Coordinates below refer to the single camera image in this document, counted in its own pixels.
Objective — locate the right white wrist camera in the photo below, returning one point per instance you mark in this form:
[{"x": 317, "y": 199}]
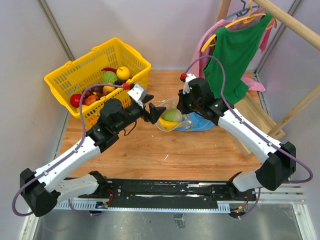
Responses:
[{"x": 186, "y": 88}]

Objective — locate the wooden clothes rack frame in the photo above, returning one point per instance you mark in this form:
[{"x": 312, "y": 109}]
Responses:
[{"x": 283, "y": 68}]

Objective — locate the green toy cabbage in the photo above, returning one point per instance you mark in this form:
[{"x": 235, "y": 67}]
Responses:
[
  {"x": 109, "y": 77},
  {"x": 173, "y": 115}
]

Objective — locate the yellow toy bell pepper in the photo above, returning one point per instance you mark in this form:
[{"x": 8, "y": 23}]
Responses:
[{"x": 83, "y": 108}]

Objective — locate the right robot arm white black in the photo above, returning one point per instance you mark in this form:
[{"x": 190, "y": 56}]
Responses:
[{"x": 277, "y": 158}]

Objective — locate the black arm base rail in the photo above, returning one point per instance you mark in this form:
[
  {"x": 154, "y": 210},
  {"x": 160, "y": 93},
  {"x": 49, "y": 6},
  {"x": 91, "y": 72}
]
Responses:
[{"x": 167, "y": 194}]

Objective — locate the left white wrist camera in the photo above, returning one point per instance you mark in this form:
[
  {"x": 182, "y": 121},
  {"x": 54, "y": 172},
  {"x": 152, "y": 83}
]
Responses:
[{"x": 138, "y": 93}]

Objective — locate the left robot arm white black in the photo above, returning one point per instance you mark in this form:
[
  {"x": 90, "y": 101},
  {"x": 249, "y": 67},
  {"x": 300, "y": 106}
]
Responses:
[{"x": 40, "y": 188}]

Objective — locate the dark purple toy fruit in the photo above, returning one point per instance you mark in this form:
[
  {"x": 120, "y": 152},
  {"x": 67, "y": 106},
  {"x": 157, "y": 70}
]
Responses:
[{"x": 95, "y": 90}]

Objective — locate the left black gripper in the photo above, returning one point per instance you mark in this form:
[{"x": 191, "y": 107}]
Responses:
[{"x": 155, "y": 113}]

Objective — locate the dark toy grapes bunch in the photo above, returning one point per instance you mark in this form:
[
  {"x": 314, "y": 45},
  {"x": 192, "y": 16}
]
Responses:
[{"x": 119, "y": 82}]

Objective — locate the yellow toy apple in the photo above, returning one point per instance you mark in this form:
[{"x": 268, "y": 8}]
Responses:
[{"x": 123, "y": 73}]

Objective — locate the yellow toy banana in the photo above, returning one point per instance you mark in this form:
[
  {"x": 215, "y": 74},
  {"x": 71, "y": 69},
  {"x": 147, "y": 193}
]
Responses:
[{"x": 168, "y": 124}]

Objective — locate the yellow clothes hanger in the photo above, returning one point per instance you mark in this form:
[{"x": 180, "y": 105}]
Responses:
[{"x": 245, "y": 20}]

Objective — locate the yellow plastic shopping basket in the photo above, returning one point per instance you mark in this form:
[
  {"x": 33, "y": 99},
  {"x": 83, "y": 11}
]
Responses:
[{"x": 76, "y": 76}]

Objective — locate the red toy apple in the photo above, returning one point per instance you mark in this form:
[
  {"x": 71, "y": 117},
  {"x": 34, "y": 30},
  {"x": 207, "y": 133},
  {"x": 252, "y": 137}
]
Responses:
[{"x": 75, "y": 100}]

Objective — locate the orange toy fruit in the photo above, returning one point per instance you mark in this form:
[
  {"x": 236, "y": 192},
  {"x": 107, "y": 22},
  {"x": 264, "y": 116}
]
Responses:
[{"x": 108, "y": 89}]

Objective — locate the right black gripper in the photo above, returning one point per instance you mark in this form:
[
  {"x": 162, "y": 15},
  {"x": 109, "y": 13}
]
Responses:
[{"x": 181, "y": 105}]

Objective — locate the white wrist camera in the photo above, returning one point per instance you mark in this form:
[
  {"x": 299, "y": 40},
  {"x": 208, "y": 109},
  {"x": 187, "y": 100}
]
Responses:
[
  {"x": 186, "y": 88},
  {"x": 138, "y": 93}
]

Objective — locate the grey clothes hanger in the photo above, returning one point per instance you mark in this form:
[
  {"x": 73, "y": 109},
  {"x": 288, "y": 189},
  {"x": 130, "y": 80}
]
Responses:
[{"x": 245, "y": 11}]

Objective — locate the red toy chili pepper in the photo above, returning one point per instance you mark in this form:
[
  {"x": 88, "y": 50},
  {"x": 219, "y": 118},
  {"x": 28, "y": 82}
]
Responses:
[{"x": 109, "y": 69}]

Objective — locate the green shirt on hanger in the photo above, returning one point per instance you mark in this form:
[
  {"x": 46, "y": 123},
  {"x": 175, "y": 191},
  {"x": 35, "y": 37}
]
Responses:
[{"x": 234, "y": 49}]

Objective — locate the blue cartoon print cloth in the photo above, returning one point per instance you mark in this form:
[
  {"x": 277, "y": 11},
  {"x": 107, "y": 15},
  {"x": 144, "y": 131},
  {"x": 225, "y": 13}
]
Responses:
[{"x": 196, "y": 124}]

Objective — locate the pink shirt on hanger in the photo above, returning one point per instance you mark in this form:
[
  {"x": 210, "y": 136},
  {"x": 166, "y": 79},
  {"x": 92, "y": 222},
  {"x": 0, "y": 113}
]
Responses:
[{"x": 197, "y": 68}]

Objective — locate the clear dotted zip top bag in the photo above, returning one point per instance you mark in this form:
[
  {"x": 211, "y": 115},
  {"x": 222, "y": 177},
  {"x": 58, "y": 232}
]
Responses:
[{"x": 169, "y": 104}]

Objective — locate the yellow orange toy mango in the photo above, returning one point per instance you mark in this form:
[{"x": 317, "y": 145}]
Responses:
[{"x": 91, "y": 99}]

